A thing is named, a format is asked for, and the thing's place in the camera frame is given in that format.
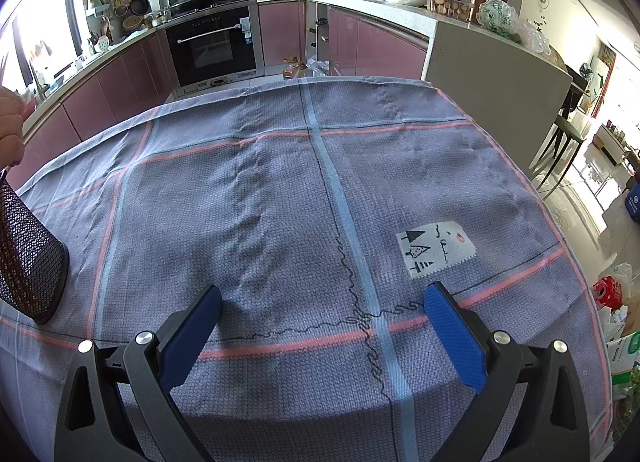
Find red plastic bag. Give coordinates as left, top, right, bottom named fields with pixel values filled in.
left=592, top=276, right=623, bottom=310

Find person's left hand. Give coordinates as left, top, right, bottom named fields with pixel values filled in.
left=0, top=87, right=26, bottom=168

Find white plastic bag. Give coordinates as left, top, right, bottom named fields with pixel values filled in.
left=600, top=262, right=635, bottom=293

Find blue box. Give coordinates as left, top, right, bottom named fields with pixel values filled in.
left=622, top=177, right=640, bottom=223

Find grey plaid tablecloth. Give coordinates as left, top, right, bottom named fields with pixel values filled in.
left=0, top=74, right=613, bottom=462

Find white kitchen peninsula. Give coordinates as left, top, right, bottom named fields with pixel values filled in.
left=422, top=19, right=573, bottom=173

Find clear egg box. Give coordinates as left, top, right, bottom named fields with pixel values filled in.
left=427, top=0, right=475, bottom=19

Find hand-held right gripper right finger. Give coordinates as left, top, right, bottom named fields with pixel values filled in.
left=422, top=281, right=592, bottom=462

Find green stool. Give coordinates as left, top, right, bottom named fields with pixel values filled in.
left=530, top=114, right=586, bottom=188

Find bag of green vegetables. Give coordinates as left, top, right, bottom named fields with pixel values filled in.
left=476, top=0, right=526, bottom=45

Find kitchen window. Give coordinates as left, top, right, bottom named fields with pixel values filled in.
left=0, top=0, right=86, bottom=88

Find pink base cabinets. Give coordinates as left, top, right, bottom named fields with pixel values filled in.
left=257, top=0, right=431, bottom=80
left=0, top=29, right=176, bottom=190

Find green white package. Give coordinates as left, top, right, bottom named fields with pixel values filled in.
left=606, top=332, right=640, bottom=393

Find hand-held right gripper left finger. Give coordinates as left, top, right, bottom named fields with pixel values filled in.
left=54, top=284, right=223, bottom=462

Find black built-in oven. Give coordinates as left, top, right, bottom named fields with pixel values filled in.
left=164, top=4, right=265, bottom=89

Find black mesh holder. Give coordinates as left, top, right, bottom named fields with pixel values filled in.
left=0, top=167, right=70, bottom=325

